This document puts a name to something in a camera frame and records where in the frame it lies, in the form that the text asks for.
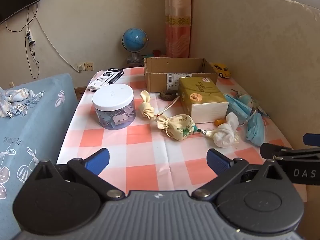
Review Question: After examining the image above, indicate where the blue flower-print sofa cover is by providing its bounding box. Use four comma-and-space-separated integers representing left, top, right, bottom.
0, 73, 81, 240

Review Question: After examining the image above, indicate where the blue desk globe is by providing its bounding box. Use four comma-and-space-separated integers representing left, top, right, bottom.
121, 27, 149, 64

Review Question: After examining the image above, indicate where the brown hair ring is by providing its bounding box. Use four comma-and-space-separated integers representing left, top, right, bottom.
159, 90, 178, 102

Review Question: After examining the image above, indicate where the brown cardboard box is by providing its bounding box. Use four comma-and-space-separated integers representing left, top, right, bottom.
143, 57, 219, 93

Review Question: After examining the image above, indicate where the blue white fringed scarf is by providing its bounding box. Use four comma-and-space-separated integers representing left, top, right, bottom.
0, 87, 46, 118

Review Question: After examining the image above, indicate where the black and white carton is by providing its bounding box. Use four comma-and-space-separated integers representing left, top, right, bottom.
87, 67, 124, 92

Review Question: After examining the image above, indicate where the black hanging cable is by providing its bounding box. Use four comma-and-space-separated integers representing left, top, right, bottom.
5, 5, 40, 79

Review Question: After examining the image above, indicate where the yellow toy car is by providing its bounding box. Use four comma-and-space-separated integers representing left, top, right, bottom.
211, 62, 232, 79

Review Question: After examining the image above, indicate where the white wall power strip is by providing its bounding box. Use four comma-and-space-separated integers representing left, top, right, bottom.
26, 27, 35, 45

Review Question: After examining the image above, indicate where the white knotted cloth pouch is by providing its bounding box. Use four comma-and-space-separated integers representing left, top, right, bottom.
212, 112, 241, 148

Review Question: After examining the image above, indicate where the gold wrapped tissue pack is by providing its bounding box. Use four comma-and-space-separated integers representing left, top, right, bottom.
178, 77, 229, 124

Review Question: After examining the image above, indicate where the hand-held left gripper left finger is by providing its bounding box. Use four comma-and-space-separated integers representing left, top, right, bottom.
34, 148, 125, 201

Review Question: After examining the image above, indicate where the beige cardboard panel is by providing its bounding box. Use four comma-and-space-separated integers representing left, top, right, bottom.
191, 0, 320, 151

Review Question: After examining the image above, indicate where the embroidered cream sachet pouch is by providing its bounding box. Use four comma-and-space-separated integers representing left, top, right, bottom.
150, 96, 209, 141

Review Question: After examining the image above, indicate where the blue face mask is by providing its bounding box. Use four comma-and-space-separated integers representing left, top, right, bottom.
246, 112, 267, 147
224, 94, 253, 122

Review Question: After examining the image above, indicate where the cream knotted cloth pouch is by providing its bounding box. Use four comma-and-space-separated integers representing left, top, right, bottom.
139, 90, 156, 119

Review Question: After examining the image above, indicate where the white wall cable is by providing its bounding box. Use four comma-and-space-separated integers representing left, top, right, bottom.
34, 15, 83, 73

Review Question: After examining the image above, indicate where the clear jar with white lid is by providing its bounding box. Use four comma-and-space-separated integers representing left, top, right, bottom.
92, 83, 136, 130

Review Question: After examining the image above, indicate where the pink patterned curtain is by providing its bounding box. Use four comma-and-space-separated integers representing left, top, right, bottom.
164, 0, 193, 59

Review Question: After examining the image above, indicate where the pink white checked tablecloth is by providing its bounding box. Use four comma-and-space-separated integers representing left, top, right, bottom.
56, 62, 307, 201

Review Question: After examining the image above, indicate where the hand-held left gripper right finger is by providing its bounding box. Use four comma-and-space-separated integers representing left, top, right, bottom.
191, 148, 287, 202

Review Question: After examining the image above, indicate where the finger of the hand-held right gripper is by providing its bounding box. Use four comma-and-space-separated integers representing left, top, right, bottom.
259, 143, 320, 161
302, 133, 320, 146

